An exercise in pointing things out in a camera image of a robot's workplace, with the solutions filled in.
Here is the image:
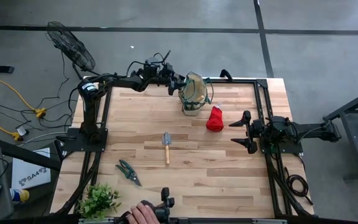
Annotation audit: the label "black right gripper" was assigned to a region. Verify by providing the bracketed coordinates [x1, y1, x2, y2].
[228, 110, 265, 154]

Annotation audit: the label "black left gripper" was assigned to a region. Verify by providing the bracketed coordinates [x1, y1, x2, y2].
[157, 63, 188, 96]

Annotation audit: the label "beige green-trimmed gardening bag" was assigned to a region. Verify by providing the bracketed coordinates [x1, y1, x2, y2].
[178, 71, 214, 117]

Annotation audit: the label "red gardening gloves bundle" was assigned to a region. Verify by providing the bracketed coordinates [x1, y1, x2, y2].
[206, 103, 225, 133]

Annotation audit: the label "wide trowel with wooden handle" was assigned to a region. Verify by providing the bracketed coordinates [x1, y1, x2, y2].
[162, 132, 172, 165]

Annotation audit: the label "green pruning shears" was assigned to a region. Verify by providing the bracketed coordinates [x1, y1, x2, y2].
[115, 159, 142, 187]

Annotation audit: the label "grey metal stand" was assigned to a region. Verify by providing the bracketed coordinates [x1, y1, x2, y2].
[323, 85, 358, 181]

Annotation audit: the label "black floor fan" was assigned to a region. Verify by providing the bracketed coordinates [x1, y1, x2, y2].
[45, 21, 103, 80]

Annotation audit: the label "black handheld device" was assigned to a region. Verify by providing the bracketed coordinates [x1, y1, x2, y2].
[149, 186, 176, 224]

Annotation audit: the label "person's hand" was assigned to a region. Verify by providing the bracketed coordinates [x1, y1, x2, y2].
[126, 201, 160, 224]

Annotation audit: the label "green artificial plant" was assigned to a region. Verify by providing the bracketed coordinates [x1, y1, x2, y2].
[78, 184, 122, 220]

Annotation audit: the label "white printed box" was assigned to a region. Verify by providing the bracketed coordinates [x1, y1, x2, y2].
[11, 147, 52, 190]

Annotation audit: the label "yellow and blue object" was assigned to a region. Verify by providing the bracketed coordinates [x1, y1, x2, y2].
[9, 188, 30, 205]

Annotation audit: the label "black aluminium table frame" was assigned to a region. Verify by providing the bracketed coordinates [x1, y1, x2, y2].
[53, 77, 315, 218]

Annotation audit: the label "black frame handle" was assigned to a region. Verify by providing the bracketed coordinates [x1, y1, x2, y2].
[219, 68, 234, 82]

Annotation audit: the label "coiled black cable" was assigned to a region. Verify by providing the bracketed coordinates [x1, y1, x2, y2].
[283, 167, 314, 206]

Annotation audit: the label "silver edge bracket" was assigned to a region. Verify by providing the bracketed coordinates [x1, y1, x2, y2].
[78, 217, 114, 224]
[252, 218, 288, 224]

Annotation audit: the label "black fan power cable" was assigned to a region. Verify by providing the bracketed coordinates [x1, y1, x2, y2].
[37, 51, 78, 108]

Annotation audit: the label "yellow extension cord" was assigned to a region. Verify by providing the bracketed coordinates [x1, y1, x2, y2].
[0, 60, 48, 141]

